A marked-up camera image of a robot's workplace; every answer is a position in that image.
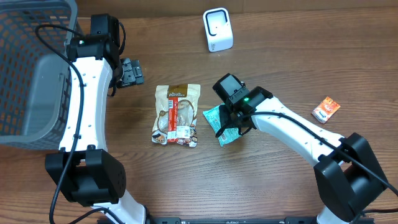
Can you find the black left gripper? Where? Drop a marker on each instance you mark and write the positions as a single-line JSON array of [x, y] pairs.
[[131, 73]]

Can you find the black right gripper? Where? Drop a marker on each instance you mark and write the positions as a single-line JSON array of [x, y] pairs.
[[229, 120]]

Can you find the teal snack bag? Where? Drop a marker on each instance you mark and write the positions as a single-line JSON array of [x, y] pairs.
[[213, 118]]

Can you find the brown white snack pouch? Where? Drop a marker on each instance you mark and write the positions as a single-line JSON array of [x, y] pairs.
[[188, 96]]

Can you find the orange tissue pack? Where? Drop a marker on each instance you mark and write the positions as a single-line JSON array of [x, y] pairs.
[[325, 110]]

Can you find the red white stick pack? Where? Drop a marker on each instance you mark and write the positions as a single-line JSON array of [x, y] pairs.
[[172, 123]]

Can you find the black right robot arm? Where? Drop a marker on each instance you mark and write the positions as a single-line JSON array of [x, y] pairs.
[[348, 174]]

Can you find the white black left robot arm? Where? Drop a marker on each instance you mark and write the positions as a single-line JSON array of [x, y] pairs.
[[83, 169]]

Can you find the white barcode scanner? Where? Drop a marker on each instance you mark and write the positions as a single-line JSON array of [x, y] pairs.
[[218, 30]]

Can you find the grey plastic basket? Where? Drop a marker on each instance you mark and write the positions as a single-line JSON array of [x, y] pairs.
[[35, 82]]

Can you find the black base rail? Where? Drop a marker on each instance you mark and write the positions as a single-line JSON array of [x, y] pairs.
[[287, 220]]

